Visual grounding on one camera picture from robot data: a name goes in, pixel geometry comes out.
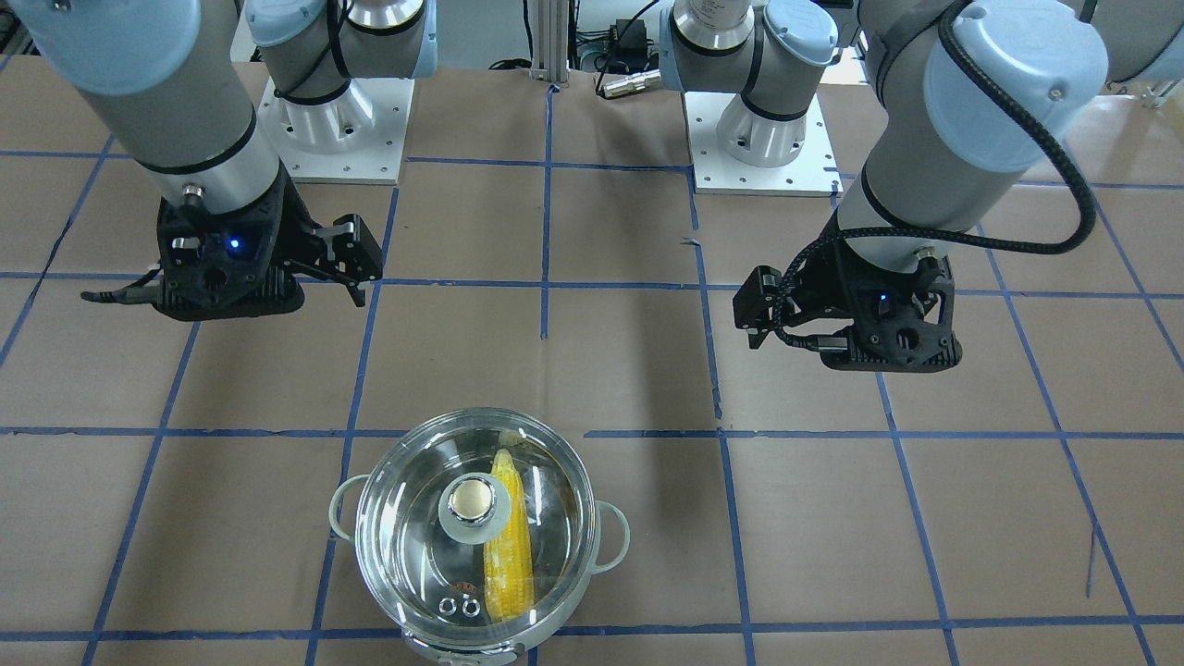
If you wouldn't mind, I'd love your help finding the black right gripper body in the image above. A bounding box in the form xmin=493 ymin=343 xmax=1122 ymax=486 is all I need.
xmin=272 ymin=169 xmax=382 ymax=307

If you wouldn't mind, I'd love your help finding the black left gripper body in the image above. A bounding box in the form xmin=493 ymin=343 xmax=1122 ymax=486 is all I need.
xmin=733 ymin=218 xmax=858 ymax=351

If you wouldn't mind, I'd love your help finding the glass pot lid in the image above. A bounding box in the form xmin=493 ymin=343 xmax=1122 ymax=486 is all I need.
xmin=355 ymin=408 xmax=596 ymax=646

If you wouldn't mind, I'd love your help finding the yellow corn cob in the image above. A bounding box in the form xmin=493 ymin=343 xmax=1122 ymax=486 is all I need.
xmin=483 ymin=450 xmax=536 ymax=623

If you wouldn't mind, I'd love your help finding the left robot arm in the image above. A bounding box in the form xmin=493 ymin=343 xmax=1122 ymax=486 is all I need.
xmin=733 ymin=1 xmax=1180 ymax=374

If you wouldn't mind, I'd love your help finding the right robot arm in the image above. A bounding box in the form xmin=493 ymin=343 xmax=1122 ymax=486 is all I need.
xmin=11 ymin=1 xmax=438 ymax=322

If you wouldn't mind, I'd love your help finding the silver cylindrical connector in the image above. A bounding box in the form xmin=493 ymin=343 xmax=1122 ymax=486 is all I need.
xmin=598 ymin=70 xmax=662 ymax=100

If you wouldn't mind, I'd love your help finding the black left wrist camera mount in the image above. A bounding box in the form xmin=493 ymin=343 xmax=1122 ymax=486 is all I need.
xmin=821 ymin=246 xmax=963 ymax=374

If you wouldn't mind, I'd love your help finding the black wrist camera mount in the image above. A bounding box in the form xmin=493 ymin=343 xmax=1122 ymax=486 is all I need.
xmin=821 ymin=246 xmax=963 ymax=374
xmin=153 ymin=173 xmax=310 ymax=322

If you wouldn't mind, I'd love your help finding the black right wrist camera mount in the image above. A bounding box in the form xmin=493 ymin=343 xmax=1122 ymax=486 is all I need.
xmin=153 ymin=173 xmax=310 ymax=322

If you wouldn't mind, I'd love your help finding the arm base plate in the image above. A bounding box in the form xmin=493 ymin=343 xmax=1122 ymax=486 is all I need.
xmin=684 ymin=92 xmax=843 ymax=197
xmin=257 ymin=79 xmax=416 ymax=185

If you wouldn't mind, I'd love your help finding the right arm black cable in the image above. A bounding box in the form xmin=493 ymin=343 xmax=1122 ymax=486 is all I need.
xmin=81 ymin=268 xmax=167 ymax=306

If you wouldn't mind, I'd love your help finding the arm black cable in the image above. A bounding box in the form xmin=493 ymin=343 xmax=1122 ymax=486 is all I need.
xmin=772 ymin=0 xmax=1100 ymax=354
xmin=81 ymin=268 xmax=167 ymax=306

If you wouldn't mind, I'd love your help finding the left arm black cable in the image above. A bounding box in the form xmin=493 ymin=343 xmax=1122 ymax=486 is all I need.
xmin=772 ymin=0 xmax=1100 ymax=354

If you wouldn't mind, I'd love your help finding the steel pot with handles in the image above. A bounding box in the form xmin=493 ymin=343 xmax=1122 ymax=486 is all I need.
xmin=328 ymin=408 xmax=632 ymax=666

